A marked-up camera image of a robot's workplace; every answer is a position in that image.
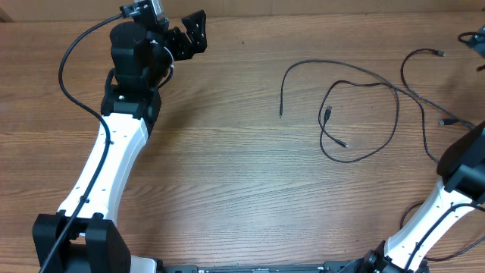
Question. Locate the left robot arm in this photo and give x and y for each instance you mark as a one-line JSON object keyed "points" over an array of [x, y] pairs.
{"points": [[82, 236]]}

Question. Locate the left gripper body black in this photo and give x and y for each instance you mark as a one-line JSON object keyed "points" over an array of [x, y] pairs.
{"points": [[181, 51]]}

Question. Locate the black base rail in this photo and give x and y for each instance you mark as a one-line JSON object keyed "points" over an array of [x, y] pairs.
{"points": [[261, 268]]}

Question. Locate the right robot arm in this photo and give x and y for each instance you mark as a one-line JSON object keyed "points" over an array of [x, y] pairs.
{"points": [[459, 190]]}

